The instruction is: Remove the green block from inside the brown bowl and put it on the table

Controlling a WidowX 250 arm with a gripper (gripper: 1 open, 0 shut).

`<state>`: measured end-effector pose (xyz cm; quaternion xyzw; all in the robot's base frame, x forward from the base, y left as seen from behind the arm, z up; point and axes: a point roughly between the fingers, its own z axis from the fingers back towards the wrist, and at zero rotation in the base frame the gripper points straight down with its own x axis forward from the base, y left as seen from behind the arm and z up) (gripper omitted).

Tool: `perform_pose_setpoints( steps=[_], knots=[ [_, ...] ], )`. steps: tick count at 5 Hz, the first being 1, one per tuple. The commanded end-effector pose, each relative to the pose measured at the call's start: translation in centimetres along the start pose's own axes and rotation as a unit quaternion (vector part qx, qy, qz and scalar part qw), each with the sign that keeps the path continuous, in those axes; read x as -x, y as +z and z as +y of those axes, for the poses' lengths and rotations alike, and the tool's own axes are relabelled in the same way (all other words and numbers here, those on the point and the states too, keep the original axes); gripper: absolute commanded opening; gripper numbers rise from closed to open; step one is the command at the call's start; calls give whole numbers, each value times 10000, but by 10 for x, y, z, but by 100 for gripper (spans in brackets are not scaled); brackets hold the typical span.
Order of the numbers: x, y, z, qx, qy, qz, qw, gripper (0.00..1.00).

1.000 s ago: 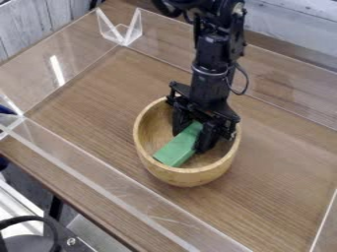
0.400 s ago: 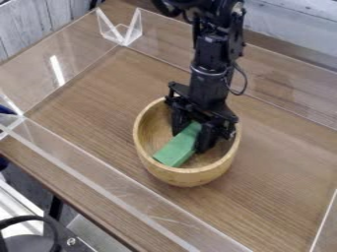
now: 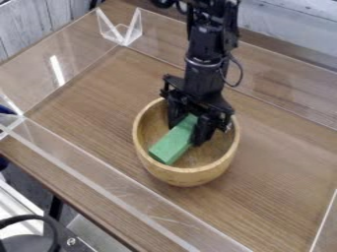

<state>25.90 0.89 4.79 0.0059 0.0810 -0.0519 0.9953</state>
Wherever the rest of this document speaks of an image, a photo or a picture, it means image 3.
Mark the metal plate with screw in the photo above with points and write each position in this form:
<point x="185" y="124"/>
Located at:
<point x="70" y="242"/>

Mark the clear acrylic front wall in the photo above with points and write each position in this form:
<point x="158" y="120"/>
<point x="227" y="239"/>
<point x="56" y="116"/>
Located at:
<point x="147" y="222"/>

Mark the brown wooden bowl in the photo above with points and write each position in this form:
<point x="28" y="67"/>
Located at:
<point x="202" y="163"/>

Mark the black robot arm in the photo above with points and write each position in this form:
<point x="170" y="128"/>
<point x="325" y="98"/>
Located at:
<point x="211" y="29"/>

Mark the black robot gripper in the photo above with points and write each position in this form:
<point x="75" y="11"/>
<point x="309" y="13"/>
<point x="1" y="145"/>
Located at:
<point x="195" y="94"/>

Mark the green rectangular block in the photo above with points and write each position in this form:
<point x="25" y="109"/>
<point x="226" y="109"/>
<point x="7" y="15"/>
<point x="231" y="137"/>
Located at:
<point x="170" y="147"/>

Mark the black table leg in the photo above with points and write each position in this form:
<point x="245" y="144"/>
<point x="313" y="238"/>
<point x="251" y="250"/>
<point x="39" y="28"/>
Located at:
<point x="55" y="208"/>

